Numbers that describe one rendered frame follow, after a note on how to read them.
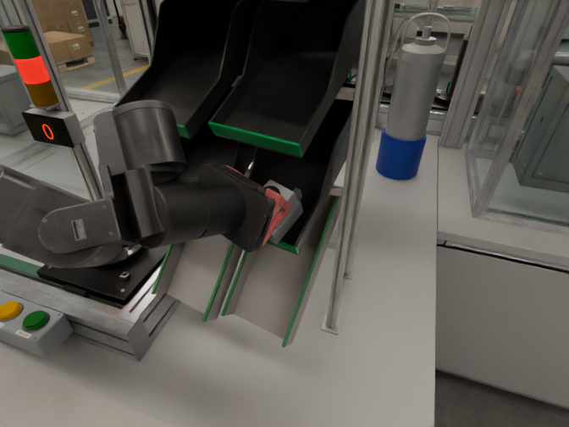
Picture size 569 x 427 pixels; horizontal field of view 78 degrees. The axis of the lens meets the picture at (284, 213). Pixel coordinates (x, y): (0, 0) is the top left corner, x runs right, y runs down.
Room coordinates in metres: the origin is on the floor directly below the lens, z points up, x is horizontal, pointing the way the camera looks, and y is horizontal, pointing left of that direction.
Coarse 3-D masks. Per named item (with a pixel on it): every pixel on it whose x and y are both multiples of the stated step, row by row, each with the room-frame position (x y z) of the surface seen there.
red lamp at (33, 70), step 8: (40, 56) 0.80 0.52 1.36; (16, 64) 0.77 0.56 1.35; (24, 64) 0.76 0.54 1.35; (32, 64) 0.77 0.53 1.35; (40, 64) 0.78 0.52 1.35; (24, 72) 0.76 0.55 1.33; (32, 72) 0.77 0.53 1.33; (40, 72) 0.78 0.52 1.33; (24, 80) 0.77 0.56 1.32; (32, 80) 0.76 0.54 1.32; (40, 80) 0.77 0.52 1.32
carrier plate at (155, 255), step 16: (144, 256) 0.59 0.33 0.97; (160, 256) 0.59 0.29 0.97; (48, 272) 0.54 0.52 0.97; (64, 272) 0.54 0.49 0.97; (80, 272) 0.54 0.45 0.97; (96, 272) 0.54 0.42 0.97; (112, 272) 0.54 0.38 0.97; (128, 272) 0.54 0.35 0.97; (144, 272) 0.54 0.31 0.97; (80, 288) 0.50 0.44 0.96; (96, 288) 0.49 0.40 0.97; (112, 288) 0.49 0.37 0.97; (128, 288) 0.49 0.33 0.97
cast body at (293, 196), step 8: (272, 184) 0.40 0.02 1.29; (280, 192) 0.38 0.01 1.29; (288, 192) 0.38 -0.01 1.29; (296, 192) 0.42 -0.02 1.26; (288, 200) 0.37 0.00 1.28; (296, 200) 0.40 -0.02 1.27; (280, 208) 0.36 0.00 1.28; (296, 208) 0.39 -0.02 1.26; (288, 216) 0.38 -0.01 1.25; (296, 216) 0.39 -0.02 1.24; (280, 224) 0.36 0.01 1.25; (288, 224) 0.38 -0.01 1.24; (272, 232) 0.36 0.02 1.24; (280, 232) 0.37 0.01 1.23; (272, 240) 0.36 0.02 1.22
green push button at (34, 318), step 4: (32, 312) 0.43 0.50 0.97; (36, 312) 0.43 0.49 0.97; (40, 312) 0.43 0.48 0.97; (44, 312) 0.43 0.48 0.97; (28, 316) 0.42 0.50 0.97; (32, 316) 0.42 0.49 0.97; (36, 316) 0.42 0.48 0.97; (40, 316) 0.42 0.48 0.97; (44, 316) 0.42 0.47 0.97; (24, 320) 0.41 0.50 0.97; (28, 320) 0.41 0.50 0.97; (32, 320) 0.41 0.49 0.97; (36, 320) 0.41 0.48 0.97; (40, 320) 0.41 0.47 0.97; (44, 320) 0.41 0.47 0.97; (24, 324) 0.40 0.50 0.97; (28, 324) 0.40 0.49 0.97; (32, 324) 0.40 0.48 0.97; (36, 324) 0.40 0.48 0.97; (40, 324) 0.40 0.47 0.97; (28, 328) 0.40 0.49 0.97; (32, 328) 0.40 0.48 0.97; (36, 328) 0.40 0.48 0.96
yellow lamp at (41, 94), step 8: (48, 80) 0.79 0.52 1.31; (32, 88) 0.76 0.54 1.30; (40, 88) 0.77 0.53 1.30; (48, 88) 0.78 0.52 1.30; (32, 96) 0.76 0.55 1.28; (40, 96) 0.76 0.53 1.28; (48, 96) 0.77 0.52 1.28; (56, 96) 0.79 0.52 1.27; (40, 104) 0.76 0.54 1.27; (48, 104) 0.77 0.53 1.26
